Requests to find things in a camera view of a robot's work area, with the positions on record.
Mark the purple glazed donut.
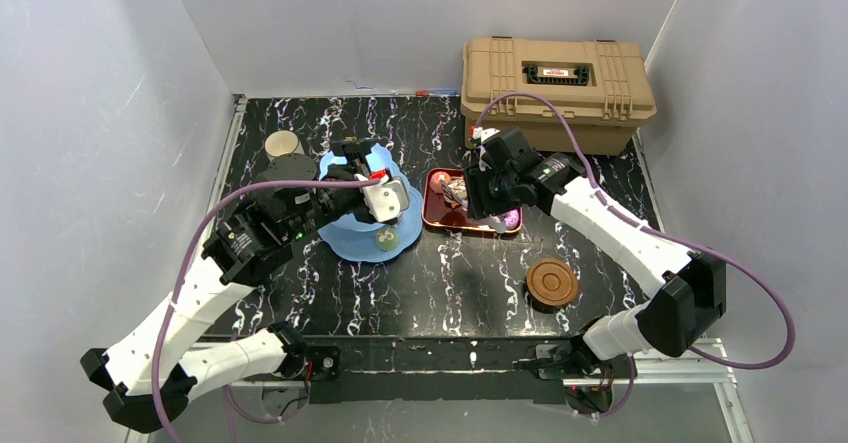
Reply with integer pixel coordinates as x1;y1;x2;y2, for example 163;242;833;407
502;209;521;230

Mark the red rectangular tray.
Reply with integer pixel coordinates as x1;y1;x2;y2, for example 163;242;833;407
422;168;523;235

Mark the blue three-tier cake stand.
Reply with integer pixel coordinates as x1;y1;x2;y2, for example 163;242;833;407
318;143;423;263

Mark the green sugared cake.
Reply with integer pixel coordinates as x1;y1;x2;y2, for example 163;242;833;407
375;225;400;252

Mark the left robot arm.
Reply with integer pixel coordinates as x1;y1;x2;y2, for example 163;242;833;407
81;139;408;433

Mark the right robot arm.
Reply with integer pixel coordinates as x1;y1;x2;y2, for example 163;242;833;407
463;127;726;361

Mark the pink sugared cake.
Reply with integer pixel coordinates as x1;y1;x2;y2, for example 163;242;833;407
429;171;454;194

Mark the beige ribbed mug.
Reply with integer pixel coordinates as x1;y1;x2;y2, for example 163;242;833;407
263;130;305;161

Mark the red blue pen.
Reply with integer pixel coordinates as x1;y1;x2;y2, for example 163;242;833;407
414;88;459;98

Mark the round brown wooden box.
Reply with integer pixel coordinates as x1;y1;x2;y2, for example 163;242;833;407
525;258;579;313

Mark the tan plastic toolbox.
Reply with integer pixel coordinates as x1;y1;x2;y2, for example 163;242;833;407
460;37;657;155

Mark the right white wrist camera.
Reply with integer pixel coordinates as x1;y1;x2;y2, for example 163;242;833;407
469;126;499;148

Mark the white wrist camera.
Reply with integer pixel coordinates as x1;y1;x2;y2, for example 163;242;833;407
361;176;410;223
469;126;499;148

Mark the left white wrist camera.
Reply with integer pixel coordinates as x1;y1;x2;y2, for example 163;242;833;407
361;176;410;223

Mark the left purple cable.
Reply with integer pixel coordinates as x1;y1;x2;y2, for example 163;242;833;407
151;176;389;443

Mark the purple cable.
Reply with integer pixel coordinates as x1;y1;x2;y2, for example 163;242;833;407
151;176;389;443
475;92;796;421

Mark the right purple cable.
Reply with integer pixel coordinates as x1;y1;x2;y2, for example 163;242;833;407
475;92;796;421

